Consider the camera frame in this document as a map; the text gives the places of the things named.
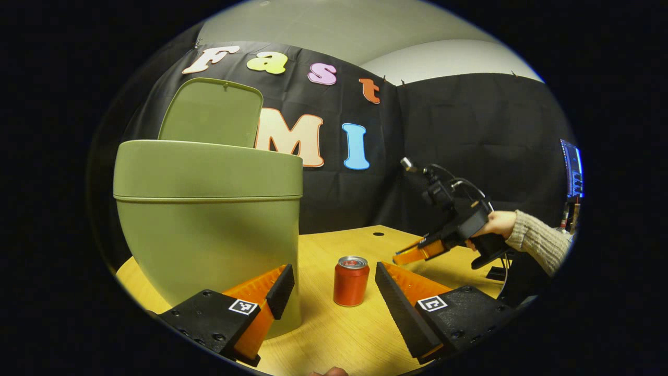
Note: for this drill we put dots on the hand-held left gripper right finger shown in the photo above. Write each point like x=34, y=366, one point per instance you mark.
x=404, y=318

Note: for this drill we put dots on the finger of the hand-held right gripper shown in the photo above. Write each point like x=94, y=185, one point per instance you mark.
x=417, y=253

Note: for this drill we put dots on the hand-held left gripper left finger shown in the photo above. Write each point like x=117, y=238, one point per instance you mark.
x=279, y=292

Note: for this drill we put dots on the red pop can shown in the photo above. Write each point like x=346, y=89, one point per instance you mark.
x=350, y=284

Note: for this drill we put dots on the green desktop garbage bin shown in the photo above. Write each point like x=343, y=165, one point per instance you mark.
x=209, y=235

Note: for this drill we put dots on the wooden desktop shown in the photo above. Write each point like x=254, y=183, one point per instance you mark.
x=334, y=334

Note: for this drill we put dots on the black backdrop cloth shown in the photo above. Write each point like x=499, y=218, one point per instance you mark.
x=469, y=136

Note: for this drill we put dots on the blue monitor screen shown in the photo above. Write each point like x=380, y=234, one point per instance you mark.
x=572, y=169

